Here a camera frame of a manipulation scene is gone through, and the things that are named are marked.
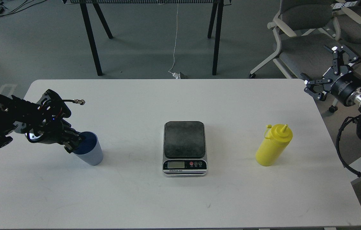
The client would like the yellow squeeze bottle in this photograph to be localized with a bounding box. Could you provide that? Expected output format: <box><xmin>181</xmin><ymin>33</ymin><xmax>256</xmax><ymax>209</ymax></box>
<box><xmin>255</xmin><ymin>124</ymin><xmax>293</xmax><ymax>166</ymax></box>

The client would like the white hanging cable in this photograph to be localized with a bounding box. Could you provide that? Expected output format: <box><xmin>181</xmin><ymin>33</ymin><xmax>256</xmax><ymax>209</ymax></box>
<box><xmin>168</xmin><ymin>3</ymin><xmax>180</xmax><ymax>76</ymax></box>

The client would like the black legged background table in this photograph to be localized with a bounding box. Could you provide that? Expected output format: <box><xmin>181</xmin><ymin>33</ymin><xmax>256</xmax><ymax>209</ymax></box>
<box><xmin>61</xmin><ymin>0</ymin><xmax>231</xmax><ymax>77</ymax></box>

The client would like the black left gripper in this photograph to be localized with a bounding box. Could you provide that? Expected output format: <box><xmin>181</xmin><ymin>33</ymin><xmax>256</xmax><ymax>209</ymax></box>
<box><xmin>25</xmin><ymin>90</ymin><xmax>85</xmax><ymax>153</ymax></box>

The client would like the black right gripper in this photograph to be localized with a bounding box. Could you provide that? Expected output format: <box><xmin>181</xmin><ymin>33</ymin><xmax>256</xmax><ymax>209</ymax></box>
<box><xmin>301</xmin><ymin>45</ymin><xmax>361</xmax><ymax>107</ymax></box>

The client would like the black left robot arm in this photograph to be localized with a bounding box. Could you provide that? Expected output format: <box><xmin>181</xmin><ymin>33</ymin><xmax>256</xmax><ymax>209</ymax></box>
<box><xmin>0</xmin><ymin>89</ymin><xmax>88</xmax><ymax>153</ymax></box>

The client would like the digital kitchen scale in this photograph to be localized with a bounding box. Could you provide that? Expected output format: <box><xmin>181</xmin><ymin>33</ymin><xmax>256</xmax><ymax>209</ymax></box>
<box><xmin>162</xmin><ymin>121</ymin><xmax>208</xmax><ymax>178</ymax></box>

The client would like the white power adapter on floor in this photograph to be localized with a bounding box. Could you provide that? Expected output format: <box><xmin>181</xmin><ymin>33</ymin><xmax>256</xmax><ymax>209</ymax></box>
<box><xmin>172</xmin><ymin>72</ymin><xmax>187</xmax><ymax>80</ymax></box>

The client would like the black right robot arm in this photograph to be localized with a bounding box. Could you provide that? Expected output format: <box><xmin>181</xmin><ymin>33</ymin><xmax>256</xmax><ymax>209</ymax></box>
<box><xmin>300</xmin><ymin>45</ymin><xmax>361</xmax><ymax>178</ymax></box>

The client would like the blue ribbed plastic cup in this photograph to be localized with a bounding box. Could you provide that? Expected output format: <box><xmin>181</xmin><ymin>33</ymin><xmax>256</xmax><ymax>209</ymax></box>
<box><xmin>72</xmin><ymin>131</ymin><xmax>104</xmax><ymax>166</ymax></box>

